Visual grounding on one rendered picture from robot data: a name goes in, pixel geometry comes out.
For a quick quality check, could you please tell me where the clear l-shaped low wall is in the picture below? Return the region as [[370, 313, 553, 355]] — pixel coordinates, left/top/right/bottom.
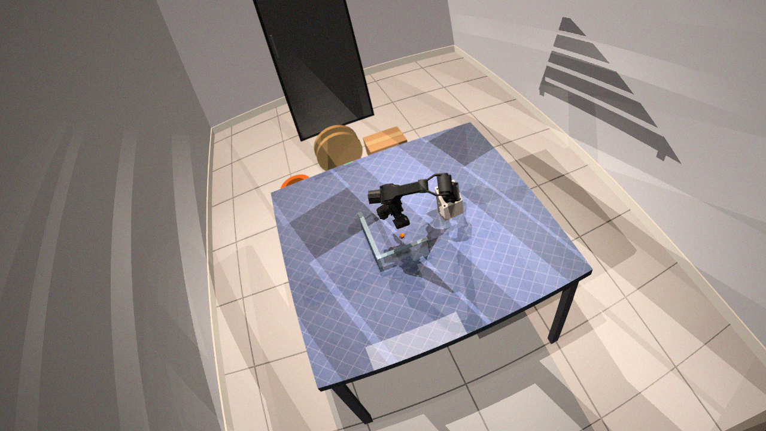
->
[[376, 241, 428, 268]]

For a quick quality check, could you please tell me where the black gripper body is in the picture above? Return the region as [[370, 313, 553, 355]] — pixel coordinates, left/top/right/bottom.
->
[[388, 200, 410, 229]]

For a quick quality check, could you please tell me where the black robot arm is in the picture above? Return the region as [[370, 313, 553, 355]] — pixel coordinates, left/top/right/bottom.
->
[[367, 173, 460, 220]]

